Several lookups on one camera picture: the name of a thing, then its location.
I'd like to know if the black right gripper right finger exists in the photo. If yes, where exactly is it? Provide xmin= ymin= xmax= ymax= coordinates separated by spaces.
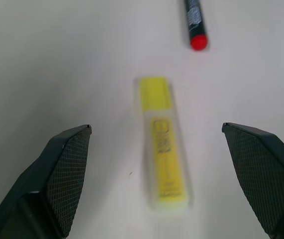
xmin=221 ymin=122 xmax=284 ymax=239

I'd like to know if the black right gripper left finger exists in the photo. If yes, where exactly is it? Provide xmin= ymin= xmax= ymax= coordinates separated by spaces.
xmin=0 ymin=124 xmax=93 ymax=239

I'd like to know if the yellow highlighter pen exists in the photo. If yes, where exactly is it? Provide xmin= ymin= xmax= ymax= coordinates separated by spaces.
xmin=133 ymin=77 xmax=196 ymax=213

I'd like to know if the black marker with red end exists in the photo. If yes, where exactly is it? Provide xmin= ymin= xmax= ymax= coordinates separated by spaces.
xmin=183 ymin=0 xmax=210 ymax=52

